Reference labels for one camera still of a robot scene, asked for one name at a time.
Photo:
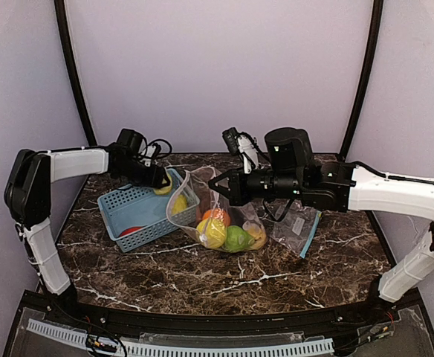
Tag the yellow lemon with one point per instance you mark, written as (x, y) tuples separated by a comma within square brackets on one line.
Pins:
[(212, 233)]

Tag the large pink zip bag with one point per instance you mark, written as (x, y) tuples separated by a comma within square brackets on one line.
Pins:
[(241, 216)]

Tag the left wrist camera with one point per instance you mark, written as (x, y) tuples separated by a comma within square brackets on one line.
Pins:
[(155, 150)]

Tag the green apple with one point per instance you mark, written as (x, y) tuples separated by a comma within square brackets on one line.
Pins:
[(237, 239)]

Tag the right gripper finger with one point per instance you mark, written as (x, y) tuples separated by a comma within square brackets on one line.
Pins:
[(223, 192), (224, 180)]

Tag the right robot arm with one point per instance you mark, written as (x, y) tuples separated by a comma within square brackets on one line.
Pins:
[(295, 175)]

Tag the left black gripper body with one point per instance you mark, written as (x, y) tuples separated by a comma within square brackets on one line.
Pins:
[(158, 178)]

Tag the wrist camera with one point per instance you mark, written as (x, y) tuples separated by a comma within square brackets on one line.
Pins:
[(244, 146), (155, 150)]

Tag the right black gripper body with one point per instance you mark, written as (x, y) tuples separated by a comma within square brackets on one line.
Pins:
[(235, 187)]

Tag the red chili pepper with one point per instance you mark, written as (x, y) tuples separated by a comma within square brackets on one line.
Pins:
[(130, 230)]

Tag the orange tangerine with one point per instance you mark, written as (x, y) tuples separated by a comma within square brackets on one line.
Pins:
[(219, 214)]

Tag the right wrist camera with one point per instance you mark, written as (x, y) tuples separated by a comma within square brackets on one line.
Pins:
[(244, 146)]

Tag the blue plastic basket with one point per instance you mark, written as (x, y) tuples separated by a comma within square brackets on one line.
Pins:
[(130, 206)]

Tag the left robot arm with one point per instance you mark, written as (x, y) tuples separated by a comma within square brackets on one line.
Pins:
[(27, 194)]

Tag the small blue zip bag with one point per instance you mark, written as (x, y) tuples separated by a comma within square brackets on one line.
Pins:
[(296, 231)]

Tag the black frame post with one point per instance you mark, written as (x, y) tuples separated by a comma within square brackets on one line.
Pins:
[(365, 73), (72, 71)]

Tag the left black frame post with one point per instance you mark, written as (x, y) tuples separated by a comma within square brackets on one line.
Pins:
[(72, 71)]

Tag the right black frame post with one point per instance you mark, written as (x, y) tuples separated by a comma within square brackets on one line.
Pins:
[(365, 73)]

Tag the white cable duct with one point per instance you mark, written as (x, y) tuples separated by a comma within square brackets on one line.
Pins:
[(149, 344)]

